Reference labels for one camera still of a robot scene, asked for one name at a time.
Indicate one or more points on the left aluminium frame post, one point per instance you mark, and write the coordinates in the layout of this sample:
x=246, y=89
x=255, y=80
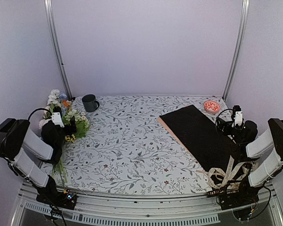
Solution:
x=54, y=39

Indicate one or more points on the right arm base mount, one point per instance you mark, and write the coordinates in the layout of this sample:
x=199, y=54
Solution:
x=246, y=201

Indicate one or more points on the red patterned small bowl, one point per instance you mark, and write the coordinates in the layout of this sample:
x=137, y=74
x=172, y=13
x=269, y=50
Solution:
x=212, y=107

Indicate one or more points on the aluminium frame post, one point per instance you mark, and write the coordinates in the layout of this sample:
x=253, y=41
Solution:
x=237, y=49
x=54, y=39

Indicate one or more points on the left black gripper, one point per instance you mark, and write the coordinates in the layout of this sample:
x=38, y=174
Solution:
x=74, y=128

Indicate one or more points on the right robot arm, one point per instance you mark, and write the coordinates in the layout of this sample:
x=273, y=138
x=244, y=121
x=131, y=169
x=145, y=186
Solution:
x=256, y=159

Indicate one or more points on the green leafy flower bunch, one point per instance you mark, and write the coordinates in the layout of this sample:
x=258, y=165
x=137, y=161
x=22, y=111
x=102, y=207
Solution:
x=82, y=125

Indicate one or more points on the floral patterned tablecloth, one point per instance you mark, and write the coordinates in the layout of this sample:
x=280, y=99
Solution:
x=127, y=151

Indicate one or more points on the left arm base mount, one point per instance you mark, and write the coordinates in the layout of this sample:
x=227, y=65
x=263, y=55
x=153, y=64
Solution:
x=66, y=200

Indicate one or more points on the yellow small flower bunch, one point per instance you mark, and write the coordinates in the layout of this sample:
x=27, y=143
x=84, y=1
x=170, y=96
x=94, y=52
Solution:
x=70, y=138

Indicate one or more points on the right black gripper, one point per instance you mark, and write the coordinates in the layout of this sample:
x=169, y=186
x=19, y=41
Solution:
x=228, y=125

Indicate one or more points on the black wrapping paper sheet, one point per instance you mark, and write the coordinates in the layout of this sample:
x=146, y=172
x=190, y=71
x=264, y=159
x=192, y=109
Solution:
x=198, y=134

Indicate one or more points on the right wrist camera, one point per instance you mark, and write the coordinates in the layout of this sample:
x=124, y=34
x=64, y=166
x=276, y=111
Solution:
x=237, y=116

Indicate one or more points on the dark grey mug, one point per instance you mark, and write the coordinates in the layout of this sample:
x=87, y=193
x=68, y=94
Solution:
x=90, y=103

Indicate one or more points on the cream printed ribbon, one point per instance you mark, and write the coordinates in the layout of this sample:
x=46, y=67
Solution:
x=218, y=179

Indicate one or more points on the right aluminium frame post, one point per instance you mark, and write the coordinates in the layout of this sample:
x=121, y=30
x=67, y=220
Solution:
x=237, y=49

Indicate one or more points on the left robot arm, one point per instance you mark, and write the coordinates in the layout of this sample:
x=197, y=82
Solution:
x=16, y=138

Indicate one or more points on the pink wrapping paper sheet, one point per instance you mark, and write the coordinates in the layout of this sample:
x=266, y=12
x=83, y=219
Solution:
x=172, y=135

